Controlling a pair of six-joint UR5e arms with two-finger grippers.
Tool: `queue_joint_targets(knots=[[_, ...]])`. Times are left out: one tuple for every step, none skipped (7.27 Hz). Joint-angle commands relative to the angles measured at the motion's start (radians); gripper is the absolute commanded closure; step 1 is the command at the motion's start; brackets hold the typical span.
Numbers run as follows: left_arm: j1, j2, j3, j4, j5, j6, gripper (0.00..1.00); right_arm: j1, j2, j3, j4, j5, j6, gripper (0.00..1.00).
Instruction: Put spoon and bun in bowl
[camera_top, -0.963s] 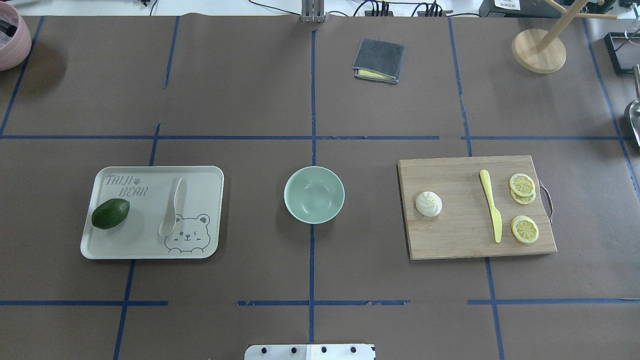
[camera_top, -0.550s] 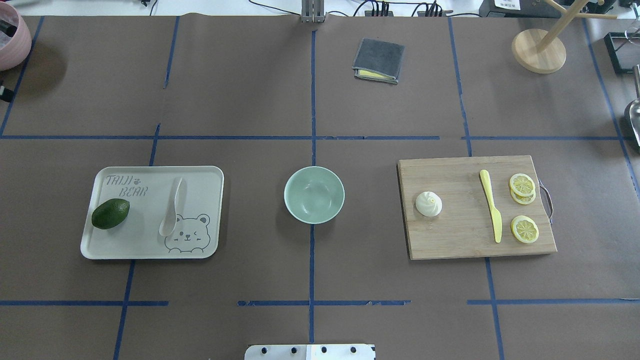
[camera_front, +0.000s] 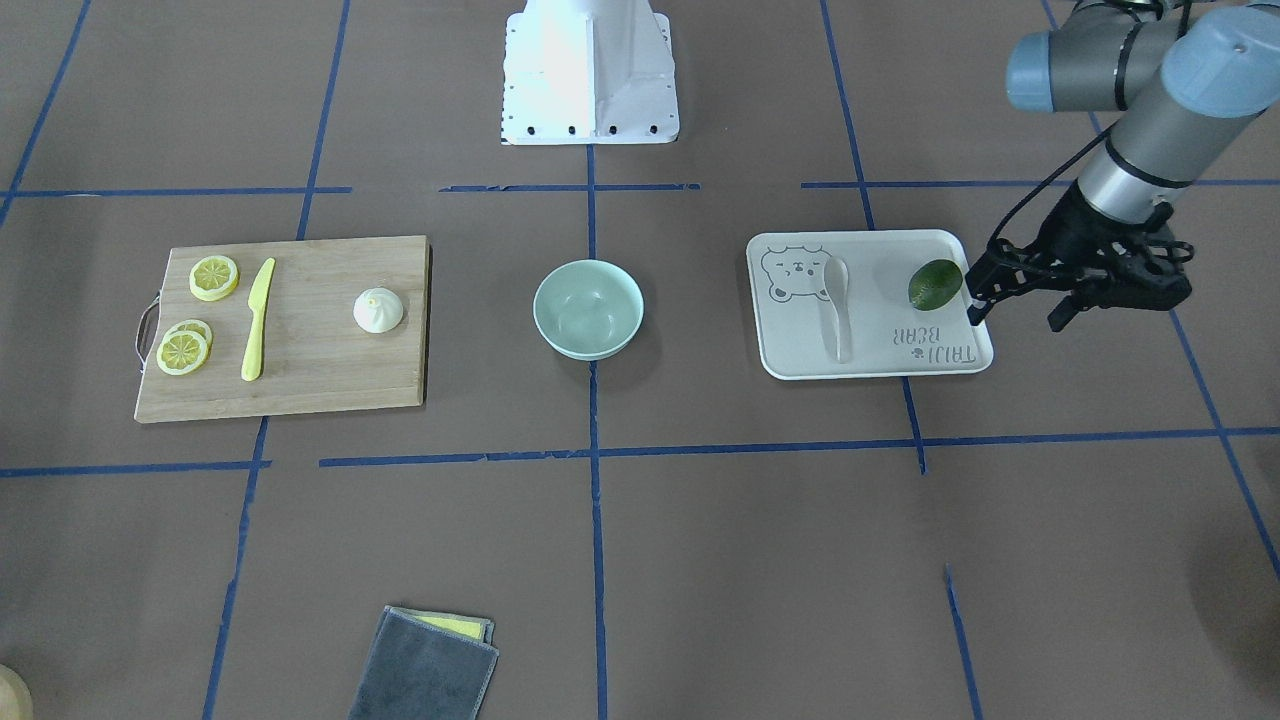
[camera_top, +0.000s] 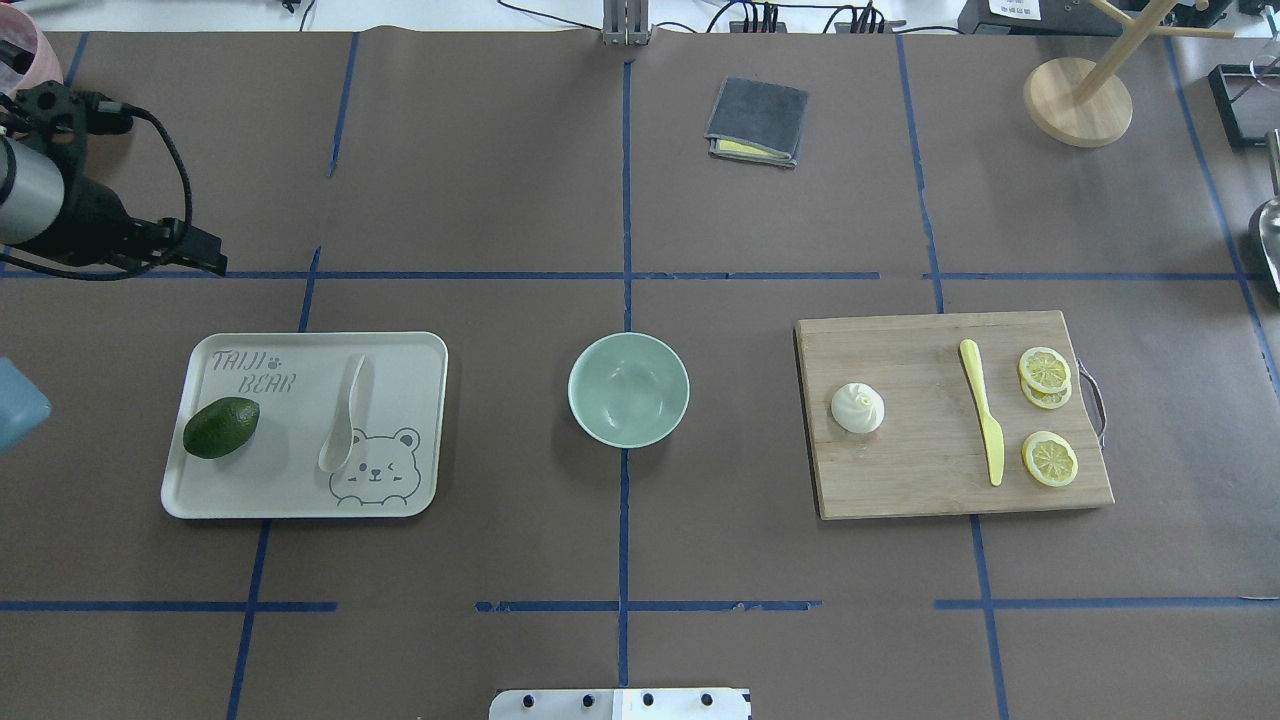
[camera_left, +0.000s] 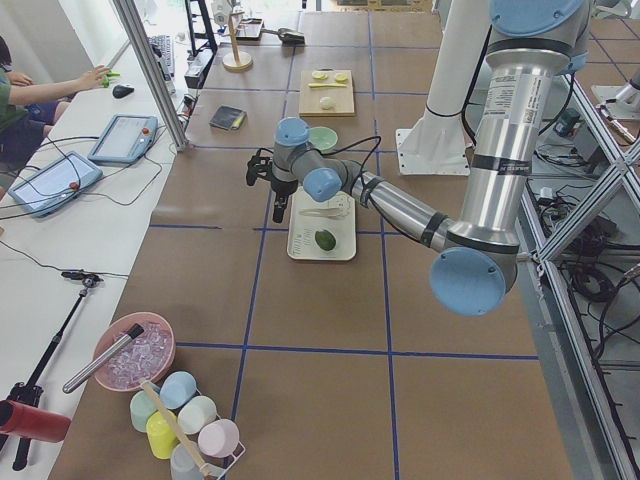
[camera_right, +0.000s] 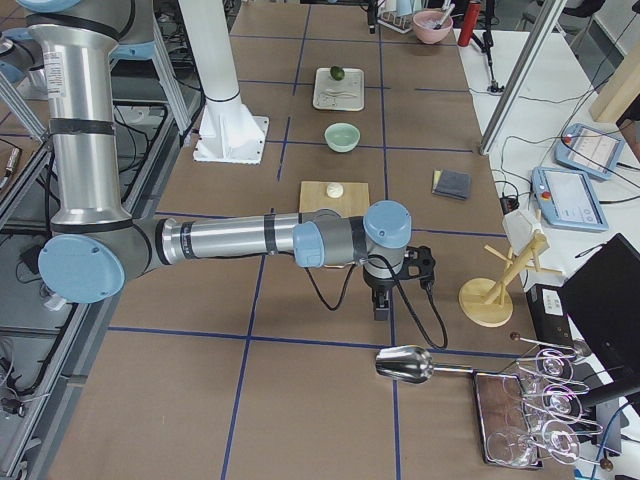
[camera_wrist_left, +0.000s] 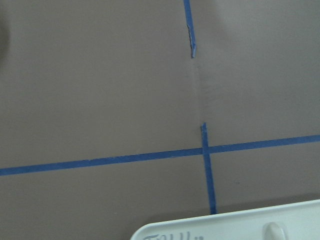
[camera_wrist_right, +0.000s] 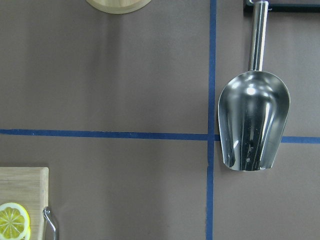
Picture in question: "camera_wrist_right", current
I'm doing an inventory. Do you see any steel scoop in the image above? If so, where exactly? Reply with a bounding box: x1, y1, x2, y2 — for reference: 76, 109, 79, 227
217, 0, 291, 172

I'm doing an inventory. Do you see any wooden mug tree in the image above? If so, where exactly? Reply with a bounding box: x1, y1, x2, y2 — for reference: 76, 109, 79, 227
87, 0, 151, 15

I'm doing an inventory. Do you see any wine glass rack tray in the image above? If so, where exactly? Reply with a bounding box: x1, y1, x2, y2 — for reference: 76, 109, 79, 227
243, 0, 320, 14

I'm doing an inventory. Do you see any bamboo cutting board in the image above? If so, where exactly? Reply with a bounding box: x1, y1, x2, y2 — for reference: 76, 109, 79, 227
0, 167, 49, 240

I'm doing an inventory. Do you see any lemon slice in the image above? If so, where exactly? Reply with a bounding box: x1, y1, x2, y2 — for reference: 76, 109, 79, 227
0, 202, 31, 240

